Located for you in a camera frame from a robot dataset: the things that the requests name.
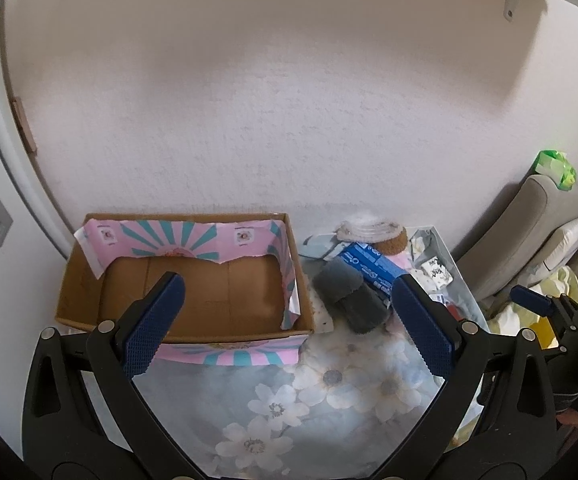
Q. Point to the yellow and white blanket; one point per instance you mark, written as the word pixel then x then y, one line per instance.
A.
pixel 506 317

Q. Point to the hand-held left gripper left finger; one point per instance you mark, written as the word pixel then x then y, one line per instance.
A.
pixel 154 320

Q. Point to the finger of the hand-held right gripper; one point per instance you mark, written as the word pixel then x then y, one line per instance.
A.
pixel 531 299

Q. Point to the green packet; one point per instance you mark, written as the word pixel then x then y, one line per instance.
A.
pixel 556 167

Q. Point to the grey cushion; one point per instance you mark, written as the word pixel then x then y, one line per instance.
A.
pixel 519 230

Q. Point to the cardboard box with pink print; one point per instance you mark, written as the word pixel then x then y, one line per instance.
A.
pixel 229 295

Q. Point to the grey fuzzy sock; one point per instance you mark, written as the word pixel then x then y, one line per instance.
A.
pixel 366 312
pixel 336 285

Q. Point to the blue packet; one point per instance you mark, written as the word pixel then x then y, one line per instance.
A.
pixel 364 260

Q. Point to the brown and white fuzzy sock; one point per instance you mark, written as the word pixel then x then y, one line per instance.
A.
pixel 386 242

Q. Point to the white pillow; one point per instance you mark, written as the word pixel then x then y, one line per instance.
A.
pixel 564 245

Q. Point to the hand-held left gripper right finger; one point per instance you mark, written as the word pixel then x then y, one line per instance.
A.
pixel 421 325

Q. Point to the white tray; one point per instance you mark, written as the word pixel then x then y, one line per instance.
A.
pixel 461 290

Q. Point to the door hinge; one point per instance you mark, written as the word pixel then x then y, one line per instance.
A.
pixel 24 125

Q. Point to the grey-green foil packet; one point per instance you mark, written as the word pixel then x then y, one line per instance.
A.
pixel 421 245

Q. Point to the white printed small packet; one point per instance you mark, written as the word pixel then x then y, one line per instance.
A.
pixel 434 271

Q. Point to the floral blanket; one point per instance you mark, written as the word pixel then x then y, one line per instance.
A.
pixel 269 400

